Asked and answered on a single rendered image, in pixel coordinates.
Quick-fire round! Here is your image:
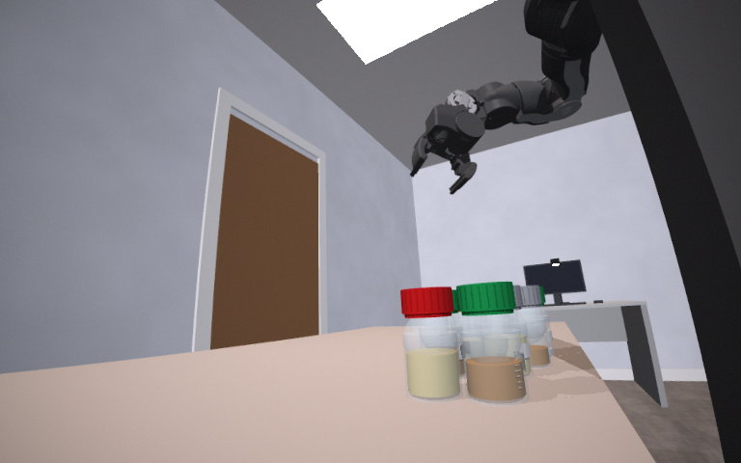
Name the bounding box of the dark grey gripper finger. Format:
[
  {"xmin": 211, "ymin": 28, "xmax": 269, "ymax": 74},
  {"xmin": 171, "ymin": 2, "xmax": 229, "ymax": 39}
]
[
  {"xmin": 410, "ymin": 133, "xmax": 434, "ymax": 177},
  {"xmin": 449, "ymin": 152, "xmax": 477, "ymax": 195}
]

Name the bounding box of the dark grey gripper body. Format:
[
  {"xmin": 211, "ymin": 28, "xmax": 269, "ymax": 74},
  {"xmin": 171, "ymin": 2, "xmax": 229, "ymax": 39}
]
[{"xmin": 425, "ymin": 93, "xmax": 485, "ymax": 161}]

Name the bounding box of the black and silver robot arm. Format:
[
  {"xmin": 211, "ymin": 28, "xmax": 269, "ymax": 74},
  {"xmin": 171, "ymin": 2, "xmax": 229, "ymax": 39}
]
[{"xmin": 445, "ymin": 0, "xmax": 602, "ymax": 130}]

